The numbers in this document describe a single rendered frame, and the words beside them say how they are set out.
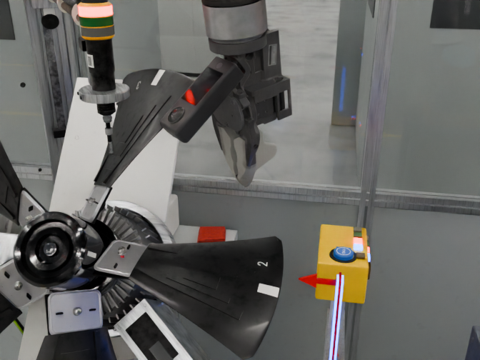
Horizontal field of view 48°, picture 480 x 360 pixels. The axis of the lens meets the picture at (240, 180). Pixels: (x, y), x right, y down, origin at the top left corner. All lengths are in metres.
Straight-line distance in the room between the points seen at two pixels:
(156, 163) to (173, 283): 0.38
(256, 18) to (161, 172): 0.58
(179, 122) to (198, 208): 1.00
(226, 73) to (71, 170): 0.64
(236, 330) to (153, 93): 0.42
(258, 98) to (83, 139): 0.63
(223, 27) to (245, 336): 0.43
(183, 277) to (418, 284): 1.00
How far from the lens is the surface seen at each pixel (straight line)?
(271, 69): 0.70
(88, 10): 0.74
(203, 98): 0.65
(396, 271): 1.68
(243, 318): 0.81
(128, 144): 0.91
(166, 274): 0.85
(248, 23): 0.64
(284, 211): 1.59
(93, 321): 0.93
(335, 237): 1.17
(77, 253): 0.85
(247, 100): 0.66
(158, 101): 0.91
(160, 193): 1.13
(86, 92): 0.77
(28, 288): 0.97
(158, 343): 0.96
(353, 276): 1.09
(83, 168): 1.21
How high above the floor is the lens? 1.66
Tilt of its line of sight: 25 degrees down
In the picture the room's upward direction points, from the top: straight up
